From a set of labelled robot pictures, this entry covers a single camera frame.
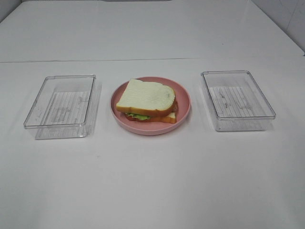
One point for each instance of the green lettuce leaf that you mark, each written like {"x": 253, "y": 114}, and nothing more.
{"x": 137, "y": 116}

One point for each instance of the bread slice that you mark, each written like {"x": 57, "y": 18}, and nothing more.
{"x": 171, "y": 118}

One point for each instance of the bread slice tray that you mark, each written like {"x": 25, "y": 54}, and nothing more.
{"x": 146, "y": 98}

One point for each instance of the bacon strip tray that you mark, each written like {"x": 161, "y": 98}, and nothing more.
{"x": 175, "y": 107}

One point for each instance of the pink round plate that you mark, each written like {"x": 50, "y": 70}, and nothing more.
{"x": 153, "y": 128}

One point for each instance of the clear plastic tray right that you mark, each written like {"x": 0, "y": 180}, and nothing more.
{"x": 236, "y": 102}

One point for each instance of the clear plastic tray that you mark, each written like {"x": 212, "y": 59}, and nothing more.
{"x": 236, "y": 102}
{"x": 63, "y": 108}

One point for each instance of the clear plastic tray left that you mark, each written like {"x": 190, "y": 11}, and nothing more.
{"x": 63, "y": 108}

